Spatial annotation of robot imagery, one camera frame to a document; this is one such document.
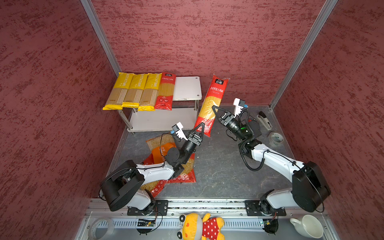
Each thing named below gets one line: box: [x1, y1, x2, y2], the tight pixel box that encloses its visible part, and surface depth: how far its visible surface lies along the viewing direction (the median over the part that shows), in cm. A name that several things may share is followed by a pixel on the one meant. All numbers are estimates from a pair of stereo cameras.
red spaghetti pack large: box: [155, 72, 176, 111], surface depth 79 cm
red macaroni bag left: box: [140, 179, 169, 198], surface depth 79 cm
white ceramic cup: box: [290, 214, 324, 239], surface depth 65 cm
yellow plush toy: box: [177, 213, 225, 240], surface depth 65 cm
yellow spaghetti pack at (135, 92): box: [121, 73, 149, 108], surface depth 79 cm
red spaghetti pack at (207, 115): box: [194, 74, 229, 137], surface depth 68 cm
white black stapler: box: [256, 111, 273, 131], surface depth 111 cm
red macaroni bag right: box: [167, 153, 197, 184], surface depth 83 cm
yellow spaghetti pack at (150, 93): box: [137, 73, 162, 112], surface depth 77 cm
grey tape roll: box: [268, 131, 285, 147], surface depth 102 cm
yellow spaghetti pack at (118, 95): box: [102, 72, 135, 111], surface depth 78 cm
